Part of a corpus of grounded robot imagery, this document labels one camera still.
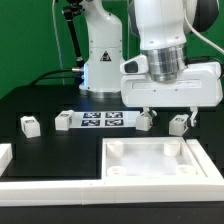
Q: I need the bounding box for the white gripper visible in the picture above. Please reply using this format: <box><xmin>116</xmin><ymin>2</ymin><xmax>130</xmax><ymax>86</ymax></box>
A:
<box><xmin>121</xmin><ymin>62</ymin><xmax>223</xmax><ymax>127</ymax></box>

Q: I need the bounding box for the white square table top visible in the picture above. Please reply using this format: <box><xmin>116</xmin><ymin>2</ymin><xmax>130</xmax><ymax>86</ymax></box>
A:
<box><xmin>101</xmin><ymin>137</ymin><xmax>205</xmax><ymax>180</ymax></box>

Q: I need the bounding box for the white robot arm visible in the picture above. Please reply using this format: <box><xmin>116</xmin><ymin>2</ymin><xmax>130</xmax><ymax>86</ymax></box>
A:
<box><xmin>80</xmin><ymin>0</ymin><xmax>223</xmax><ymax>124</ymax></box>

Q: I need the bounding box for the white fiducial marker sheet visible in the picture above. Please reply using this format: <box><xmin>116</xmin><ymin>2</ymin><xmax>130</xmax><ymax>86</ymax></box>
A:
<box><xmin>71</xmin><ymin>111</ymin><xmax>140</xmax><ymax>128</ymax></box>

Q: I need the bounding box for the white U-shaped obstacle fence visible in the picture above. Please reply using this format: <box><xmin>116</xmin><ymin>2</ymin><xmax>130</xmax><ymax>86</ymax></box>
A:
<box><xmin>0</xmin><ymin>139</ymin><xmax>224</xmax><ymax>206</ymax></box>

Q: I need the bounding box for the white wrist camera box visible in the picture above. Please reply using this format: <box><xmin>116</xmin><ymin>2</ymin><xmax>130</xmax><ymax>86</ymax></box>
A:
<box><xmin>120</xmin><ymin>54</ymin><xmax>149</xmax><ymax>75</ymax></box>

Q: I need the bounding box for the black cable at base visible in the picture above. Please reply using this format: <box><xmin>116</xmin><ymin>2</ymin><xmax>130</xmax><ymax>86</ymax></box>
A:
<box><xmin>29</xmin><ymin>67</ymin><xmax>84</xmax><ymax>87</ymax></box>

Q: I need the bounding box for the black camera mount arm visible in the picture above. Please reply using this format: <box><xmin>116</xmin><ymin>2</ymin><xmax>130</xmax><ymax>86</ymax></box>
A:
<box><xmin>62</xmin><ymin>0</ymin><xmax>84</xmax><ymax>67</ymax></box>

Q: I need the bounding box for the grey hanging cable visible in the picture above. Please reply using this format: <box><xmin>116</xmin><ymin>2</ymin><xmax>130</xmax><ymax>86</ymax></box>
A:
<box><xmin>51</xmin><ymin>0</ymin><xmax>66</xmax><ymax>86</ymax></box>

